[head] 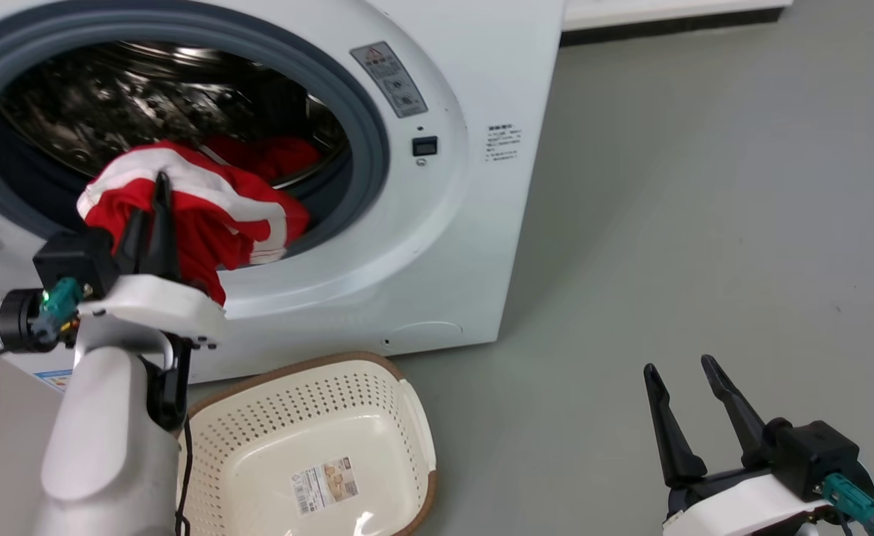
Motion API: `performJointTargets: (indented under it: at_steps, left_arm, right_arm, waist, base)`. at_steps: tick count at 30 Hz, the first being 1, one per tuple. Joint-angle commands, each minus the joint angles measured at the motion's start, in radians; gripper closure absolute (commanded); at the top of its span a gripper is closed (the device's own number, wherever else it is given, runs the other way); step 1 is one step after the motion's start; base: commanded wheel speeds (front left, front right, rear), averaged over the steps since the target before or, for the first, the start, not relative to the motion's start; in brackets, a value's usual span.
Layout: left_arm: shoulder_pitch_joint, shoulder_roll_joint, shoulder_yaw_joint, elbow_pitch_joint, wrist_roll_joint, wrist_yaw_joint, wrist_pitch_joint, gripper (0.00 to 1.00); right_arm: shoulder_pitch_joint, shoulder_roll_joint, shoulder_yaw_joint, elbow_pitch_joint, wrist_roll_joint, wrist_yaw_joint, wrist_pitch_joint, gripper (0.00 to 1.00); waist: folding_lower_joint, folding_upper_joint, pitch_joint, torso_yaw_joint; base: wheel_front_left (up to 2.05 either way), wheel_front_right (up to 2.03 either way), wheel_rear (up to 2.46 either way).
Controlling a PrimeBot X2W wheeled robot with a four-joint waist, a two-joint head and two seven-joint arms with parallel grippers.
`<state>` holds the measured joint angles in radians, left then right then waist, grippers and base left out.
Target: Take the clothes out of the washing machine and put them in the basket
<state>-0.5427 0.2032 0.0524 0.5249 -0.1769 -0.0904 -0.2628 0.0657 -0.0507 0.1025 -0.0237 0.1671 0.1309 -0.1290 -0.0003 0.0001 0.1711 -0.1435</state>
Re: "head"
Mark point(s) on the steel washing machine drum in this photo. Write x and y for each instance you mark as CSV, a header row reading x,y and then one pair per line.
x,y
109,89

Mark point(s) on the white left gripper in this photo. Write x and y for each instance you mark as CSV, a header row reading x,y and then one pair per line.
x,y
161,301

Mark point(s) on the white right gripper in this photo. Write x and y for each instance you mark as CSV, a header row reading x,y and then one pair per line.
x,y
735,506

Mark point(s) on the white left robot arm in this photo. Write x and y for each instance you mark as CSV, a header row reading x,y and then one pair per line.
x,y
106,439

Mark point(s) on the round filter cover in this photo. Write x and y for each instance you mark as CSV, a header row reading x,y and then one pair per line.
x,y
423,332

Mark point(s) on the grey rubber door gasket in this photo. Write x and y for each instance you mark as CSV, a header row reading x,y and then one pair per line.
x,y
367,123

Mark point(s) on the black door latch socket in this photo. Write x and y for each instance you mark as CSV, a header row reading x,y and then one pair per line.
x,y
424,146

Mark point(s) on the red white striped garment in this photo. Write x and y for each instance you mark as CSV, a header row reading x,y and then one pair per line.
x,y
217,212

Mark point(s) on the white front-load washing machine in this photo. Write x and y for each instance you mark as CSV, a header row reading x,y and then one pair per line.
x,y
452,246

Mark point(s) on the paper product label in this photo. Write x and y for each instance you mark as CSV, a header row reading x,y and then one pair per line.
x,y
325,484

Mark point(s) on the grey warning sticker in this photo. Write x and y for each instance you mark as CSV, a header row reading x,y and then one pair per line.
x,y
391,78

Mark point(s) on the cream perforated laundry basket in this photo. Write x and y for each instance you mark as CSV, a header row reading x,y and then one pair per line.
x,y
258,454

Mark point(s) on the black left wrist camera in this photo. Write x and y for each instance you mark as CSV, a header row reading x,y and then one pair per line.
x,y
76,260

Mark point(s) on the plain red garment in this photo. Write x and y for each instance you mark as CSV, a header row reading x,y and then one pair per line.
x,y
281,155

